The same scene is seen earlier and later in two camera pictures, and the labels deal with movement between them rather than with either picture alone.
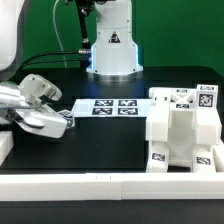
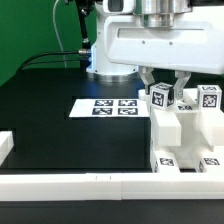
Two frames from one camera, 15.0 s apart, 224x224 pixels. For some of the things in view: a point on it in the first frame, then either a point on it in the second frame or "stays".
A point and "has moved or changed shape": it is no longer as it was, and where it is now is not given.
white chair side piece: x=160 y=103 -> x=165 y=128
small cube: x=207 y=96 has moved or changed shape
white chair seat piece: x=181 y=137 -> x=193 y=147
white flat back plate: x=112 y=107 stays
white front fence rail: x=113 y=186 stays
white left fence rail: x=6 y=144 stays
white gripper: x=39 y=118 -> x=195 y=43
